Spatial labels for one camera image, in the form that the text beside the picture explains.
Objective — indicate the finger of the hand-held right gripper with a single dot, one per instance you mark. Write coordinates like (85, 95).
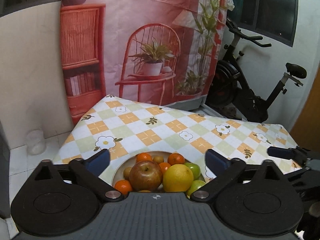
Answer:
(277, 152)
(305, 177)

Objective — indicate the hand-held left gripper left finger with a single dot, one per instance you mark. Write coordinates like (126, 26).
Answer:
(98, 161)

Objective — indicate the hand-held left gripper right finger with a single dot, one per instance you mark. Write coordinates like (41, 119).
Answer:
(216, 161)

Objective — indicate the beige round plate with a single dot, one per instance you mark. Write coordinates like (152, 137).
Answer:
(120, 167)

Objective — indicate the green apple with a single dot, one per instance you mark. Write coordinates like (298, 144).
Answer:
(193, 168)
(197, 186)

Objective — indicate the small orange mandarin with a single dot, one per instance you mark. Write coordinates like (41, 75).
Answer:
(165, 167)
(123, 187)
(175, 158)
(144, 157)

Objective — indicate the red apple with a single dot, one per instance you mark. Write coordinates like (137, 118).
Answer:
(146, 176)

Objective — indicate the brown wooden door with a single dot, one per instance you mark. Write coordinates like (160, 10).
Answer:
(310, 120)

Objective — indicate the black exercise bike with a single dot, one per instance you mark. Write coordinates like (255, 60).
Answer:
(250, 100)

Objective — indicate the grey low cabinet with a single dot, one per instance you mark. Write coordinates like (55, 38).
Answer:
(192, 105)

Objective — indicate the checkered floral tablecloth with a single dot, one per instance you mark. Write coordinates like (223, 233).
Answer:
(162, 130)

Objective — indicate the translucent plastic jar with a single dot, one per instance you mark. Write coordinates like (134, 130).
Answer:
(36, 141)

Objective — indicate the printed pink backdrop cloth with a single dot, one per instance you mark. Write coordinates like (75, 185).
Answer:
(137, 10)

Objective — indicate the teal window curtain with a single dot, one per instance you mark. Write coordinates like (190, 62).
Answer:
(235, 0)

